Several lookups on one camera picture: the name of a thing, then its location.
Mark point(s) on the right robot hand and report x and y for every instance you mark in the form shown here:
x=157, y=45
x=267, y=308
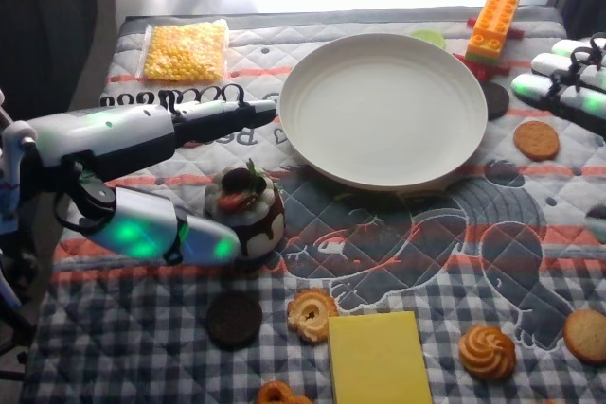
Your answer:
x=568, y=87

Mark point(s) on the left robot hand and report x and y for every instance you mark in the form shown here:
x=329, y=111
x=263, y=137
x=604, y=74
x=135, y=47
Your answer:
x=118, y=132

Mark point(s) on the toy cake with chocolate icing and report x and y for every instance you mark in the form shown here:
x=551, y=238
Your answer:
x=258, y=219

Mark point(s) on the white round plate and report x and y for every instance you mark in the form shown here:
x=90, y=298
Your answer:
x=383, y=110

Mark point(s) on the tan round cookie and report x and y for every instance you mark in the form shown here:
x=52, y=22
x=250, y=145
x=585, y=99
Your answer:
x=587, y=338
x=537, y=140

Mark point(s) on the black sandwich cookie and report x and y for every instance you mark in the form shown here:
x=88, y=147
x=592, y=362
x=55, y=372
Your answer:
x=498, y=100
x=234, y=320

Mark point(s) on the red plastic toy piece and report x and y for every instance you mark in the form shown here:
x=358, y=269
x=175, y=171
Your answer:
x=483, y=72

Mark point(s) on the orange toy building block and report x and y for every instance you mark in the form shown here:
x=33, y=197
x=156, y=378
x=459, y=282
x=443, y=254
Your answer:
x=492, y=25

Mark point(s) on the bag of yellow beads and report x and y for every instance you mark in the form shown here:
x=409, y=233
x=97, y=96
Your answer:
x=184, y=51

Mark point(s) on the green lime slice toy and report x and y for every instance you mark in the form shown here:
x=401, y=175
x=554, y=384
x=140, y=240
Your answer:
x=428, y=38

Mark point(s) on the grey quilt with bear print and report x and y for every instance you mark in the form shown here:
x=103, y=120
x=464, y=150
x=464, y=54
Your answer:
x=426, y=257

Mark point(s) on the pale swirl butter cookie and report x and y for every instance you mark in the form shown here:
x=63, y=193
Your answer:
x=303, y=316

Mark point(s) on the orange swirl butter cookie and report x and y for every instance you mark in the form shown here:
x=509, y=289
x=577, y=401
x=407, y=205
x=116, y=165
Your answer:
x=487, y=352

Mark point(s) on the orange pretzel cookie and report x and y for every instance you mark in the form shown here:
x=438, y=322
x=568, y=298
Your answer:
x=274, y=394

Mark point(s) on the yellow rectangular sponge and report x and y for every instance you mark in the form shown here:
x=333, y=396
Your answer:
x=379, y=361

